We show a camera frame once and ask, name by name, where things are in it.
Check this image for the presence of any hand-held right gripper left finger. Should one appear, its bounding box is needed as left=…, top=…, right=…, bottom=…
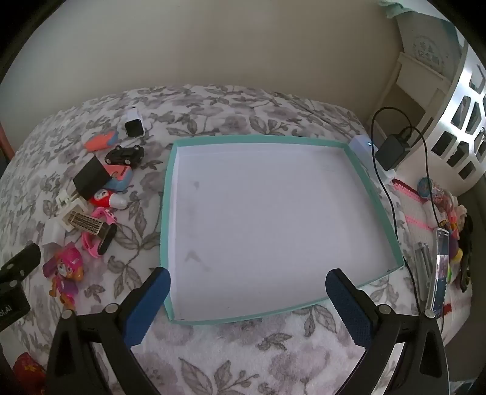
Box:
left=46, top=266, right=171, bottom=395

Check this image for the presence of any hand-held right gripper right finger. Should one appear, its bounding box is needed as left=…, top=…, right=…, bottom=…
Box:
left=325, top=268, right=450, bottom=395

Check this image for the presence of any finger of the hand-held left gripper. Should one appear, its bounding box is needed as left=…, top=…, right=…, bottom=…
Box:
left=0, top=243, right=42, bottom=285

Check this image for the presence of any white wall charger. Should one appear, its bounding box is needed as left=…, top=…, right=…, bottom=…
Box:
left=45, top=220, right=67, bottom=244

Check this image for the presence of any pink pup toy figure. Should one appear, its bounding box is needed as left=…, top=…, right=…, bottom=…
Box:
left=42, top=245, right=85, bottom=308

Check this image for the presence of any pink smart watch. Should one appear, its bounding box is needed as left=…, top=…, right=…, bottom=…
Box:
left=81, top=207, right=118, bottom=257

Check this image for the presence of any white ridged plug adapter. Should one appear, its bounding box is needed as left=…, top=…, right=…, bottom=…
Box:
left=55, top=192, right=90, bottom=232

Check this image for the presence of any gold patterned lighter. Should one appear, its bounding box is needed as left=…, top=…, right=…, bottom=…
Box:
left=67, top=211, right=109, bottom=240

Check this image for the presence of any red and white glue bottle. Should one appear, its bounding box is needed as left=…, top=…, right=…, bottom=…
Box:
left=89, top=189, right=128, bottom=209

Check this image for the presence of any black wall charger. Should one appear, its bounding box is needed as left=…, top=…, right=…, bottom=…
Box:
left=70, top=156, right=111, bottom=202

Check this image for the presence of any teal cardboard box lid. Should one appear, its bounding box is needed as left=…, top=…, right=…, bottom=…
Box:
left=159, top=135, right=404, bottom=325

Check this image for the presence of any printed coral and blue toy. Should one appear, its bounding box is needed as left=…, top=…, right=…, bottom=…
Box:
left=102, top=164, right=133, bottom=191

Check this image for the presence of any plain coral and blue toy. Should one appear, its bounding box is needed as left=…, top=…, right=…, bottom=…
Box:
left=83, top=131, right=119, bottom=153

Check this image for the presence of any black toy car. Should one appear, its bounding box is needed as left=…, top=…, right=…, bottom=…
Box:
left=104, top=144, right=145, bottom=167

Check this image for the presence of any white cube charger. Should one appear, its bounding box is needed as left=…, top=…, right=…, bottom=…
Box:
left=125, top=107, right=146, bottom=138

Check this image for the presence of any red patterned packet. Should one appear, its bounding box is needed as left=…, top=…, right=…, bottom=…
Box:
left=13, top=352, right=48, bottom=395

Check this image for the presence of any metal nail clipper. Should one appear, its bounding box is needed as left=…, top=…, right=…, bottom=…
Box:
left=414, top=243, right=433, bottom=289

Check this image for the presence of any smartphone in clear case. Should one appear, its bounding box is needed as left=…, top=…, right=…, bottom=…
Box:
left=425, top=227, right=450, bottom=318

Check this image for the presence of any pink toothed strip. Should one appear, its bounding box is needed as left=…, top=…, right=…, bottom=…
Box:
left=394, top=181, right=423, bottom=201
left=404, top=216, right=436, bottom=229

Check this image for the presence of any pile of colourful small toys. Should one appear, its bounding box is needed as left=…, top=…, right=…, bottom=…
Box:
left=429, top=182, right=475, bottom=293

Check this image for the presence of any white power bank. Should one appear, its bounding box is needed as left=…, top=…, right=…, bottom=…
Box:
left=347, top=135, right=376, bottom=168

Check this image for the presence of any grey floral blanket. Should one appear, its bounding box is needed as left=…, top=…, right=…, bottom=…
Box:
left=0, top=84, right=452, bottom=395

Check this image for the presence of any white wooden shelf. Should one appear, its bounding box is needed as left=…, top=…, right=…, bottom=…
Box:
left=374, top=51, right=449, bottom=137

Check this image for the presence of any white lattice basket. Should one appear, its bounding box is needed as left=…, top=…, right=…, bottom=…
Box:
left=423, top=38, right=486, bottom=187

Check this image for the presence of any teal cloth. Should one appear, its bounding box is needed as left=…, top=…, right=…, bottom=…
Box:
left=380, top=0, right=411, bottom=18

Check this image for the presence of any black power adapter with cable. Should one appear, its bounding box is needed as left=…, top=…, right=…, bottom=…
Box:
left=370, top=107, right=447, bottom=335

